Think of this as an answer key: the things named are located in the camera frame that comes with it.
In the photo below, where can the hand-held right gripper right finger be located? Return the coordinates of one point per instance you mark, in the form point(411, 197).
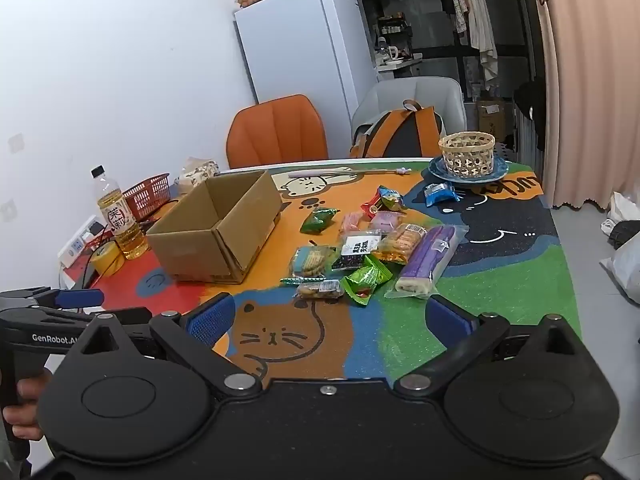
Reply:
point(447, 317)

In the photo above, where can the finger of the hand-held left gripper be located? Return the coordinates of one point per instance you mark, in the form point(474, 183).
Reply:
point(77, 298)

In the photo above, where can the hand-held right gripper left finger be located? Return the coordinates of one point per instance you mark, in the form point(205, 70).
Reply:
point(212, 317)

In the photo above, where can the cardboard box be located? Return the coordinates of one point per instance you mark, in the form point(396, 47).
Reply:
point(200, 247)

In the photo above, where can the bright green snack packet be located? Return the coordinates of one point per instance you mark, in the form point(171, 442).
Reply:
point(372, 274)

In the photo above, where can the orange cracker packet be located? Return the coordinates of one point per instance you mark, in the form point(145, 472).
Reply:
point(400, 243)

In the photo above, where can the black and white snack packet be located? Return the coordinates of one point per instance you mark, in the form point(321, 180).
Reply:
point(357, 250)

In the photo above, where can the blue snack packet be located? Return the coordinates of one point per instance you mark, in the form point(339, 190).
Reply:
point(441, 194)

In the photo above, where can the dark green snack packet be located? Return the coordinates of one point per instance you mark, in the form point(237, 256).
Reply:
point(317, 221)

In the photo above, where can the person's left hand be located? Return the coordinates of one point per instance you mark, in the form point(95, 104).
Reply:
point(25, 422)

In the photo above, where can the yellow round container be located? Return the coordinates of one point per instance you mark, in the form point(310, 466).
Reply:
point(107, 263)

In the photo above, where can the white power strip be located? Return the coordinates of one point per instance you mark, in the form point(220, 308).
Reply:
point(75, 248)

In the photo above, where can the long purple roll packet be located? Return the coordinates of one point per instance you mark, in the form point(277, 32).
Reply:
point(430, 260)

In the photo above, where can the green foil candy stick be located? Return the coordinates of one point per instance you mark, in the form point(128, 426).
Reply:
point(292, 280)

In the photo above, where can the tea bottle with black cap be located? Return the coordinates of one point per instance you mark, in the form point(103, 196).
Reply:
point(120, 220)

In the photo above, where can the green and red snack packet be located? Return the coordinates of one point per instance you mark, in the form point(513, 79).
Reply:
point(357, 294)

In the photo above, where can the small clear cookie packet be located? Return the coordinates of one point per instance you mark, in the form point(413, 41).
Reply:
point(317, 290)

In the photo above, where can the lilac round snack packet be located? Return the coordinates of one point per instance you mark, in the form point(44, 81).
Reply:
point(386, 220)

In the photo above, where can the teal cookie packet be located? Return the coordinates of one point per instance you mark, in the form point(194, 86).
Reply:
point(312, 260)

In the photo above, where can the red plastic basket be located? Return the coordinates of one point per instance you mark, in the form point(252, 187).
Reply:
point(150, 192)

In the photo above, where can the multicoloured snack packet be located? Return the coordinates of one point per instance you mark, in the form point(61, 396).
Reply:
point(391, 198)

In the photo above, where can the pink snack packet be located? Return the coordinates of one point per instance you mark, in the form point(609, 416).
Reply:
point(351, 221)

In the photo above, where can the floral tissue pack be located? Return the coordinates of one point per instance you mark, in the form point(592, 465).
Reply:
point(196, 172)

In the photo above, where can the blue ceramic plate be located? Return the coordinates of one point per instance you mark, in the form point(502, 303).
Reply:
point(436, 171)

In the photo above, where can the woven bamboo basket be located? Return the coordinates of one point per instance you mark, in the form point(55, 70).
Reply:
point(467, 152)

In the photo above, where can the lilac pen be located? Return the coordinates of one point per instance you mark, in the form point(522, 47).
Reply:
point(320, 173)

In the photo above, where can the large white plastic bag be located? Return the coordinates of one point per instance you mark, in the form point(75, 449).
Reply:
point(629, 270)

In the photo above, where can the orange and black backpack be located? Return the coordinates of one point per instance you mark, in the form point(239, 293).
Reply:
point(400, 135)

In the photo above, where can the black bag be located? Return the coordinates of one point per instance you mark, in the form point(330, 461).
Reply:
point(625, 234)

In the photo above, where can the orange chair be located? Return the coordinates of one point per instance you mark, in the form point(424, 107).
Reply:
point(275, 130)

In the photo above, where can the brown storage carton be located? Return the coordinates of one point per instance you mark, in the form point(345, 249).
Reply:
point(495, 120)

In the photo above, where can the small white plastic bag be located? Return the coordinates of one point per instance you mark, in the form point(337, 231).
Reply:
point(620, 207)

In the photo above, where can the black garment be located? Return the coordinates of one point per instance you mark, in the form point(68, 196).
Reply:
point(530, 110)

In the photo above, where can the grey chair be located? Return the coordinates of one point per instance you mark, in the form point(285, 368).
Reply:
point(430, 92)

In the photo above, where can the white kettle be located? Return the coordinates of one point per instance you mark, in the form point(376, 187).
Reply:
point(391, 54)

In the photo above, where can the pink curtain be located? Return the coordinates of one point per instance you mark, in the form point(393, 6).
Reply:
point(590, 85)

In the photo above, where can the white refrigerator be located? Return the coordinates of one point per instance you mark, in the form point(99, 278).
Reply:
point(300, 40)

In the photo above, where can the white hanging garment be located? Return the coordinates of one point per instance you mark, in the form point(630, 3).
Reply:
point(482, 20)

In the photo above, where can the white wall socket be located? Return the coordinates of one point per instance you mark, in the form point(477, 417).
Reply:
point(16, 143)
point(7, 210)

